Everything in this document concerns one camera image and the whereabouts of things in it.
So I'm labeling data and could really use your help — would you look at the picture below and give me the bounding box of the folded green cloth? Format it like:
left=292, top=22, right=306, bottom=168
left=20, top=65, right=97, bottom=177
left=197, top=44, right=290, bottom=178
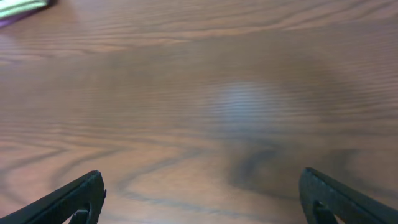
left=0, top=0, right=50, bottom=19

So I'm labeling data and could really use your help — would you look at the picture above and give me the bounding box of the folded purple cloth underneath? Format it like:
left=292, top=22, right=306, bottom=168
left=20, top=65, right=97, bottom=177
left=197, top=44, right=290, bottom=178
left=1, top=6, right=51, bottom=28

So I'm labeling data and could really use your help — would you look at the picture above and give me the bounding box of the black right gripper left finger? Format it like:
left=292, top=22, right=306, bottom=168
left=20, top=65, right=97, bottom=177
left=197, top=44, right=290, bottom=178
left=1, top=170, right=106, bottom=224

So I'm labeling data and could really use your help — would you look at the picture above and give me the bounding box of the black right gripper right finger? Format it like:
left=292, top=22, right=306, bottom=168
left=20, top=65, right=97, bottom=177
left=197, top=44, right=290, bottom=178
left=299, top=167, right=397, bottom=224

